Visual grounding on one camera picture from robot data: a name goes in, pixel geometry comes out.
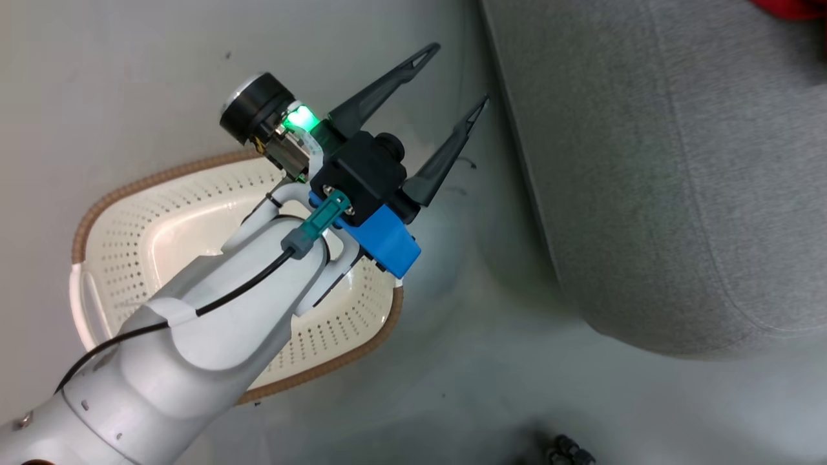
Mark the white laundry basket brown rim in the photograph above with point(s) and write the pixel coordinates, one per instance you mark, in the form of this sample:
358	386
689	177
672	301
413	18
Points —
148	226

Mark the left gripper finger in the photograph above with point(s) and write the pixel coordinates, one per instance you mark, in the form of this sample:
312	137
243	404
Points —
446	152

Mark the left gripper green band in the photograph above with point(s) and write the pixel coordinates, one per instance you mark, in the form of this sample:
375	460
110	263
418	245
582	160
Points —
258	110

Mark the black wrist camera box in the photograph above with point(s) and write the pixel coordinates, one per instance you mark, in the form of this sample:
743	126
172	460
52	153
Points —
362	171

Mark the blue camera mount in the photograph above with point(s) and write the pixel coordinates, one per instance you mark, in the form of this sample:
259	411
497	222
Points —
387	242

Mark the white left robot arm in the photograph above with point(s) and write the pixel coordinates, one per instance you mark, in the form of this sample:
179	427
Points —
194	349

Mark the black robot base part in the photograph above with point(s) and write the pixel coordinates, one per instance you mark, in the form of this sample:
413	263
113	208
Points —
568	452

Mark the grey fabric sofa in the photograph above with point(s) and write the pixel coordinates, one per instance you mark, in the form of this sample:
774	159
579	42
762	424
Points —
646	181

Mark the red garment with white band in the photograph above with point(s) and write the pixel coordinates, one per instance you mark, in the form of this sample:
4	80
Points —
791	8

